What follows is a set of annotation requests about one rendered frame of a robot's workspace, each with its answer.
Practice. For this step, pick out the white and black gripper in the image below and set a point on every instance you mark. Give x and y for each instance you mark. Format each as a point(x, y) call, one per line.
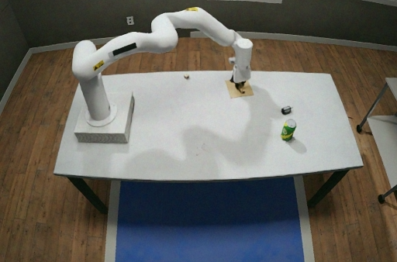
point(240, 76)

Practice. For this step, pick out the green and yellow drink can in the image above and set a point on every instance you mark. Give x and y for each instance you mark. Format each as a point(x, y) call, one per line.
point(288, 129)

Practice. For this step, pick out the tan square mat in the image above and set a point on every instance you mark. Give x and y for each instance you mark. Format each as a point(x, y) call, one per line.
point(234, 93)

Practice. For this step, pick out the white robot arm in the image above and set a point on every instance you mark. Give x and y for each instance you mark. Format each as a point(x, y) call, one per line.
point(88, 63)

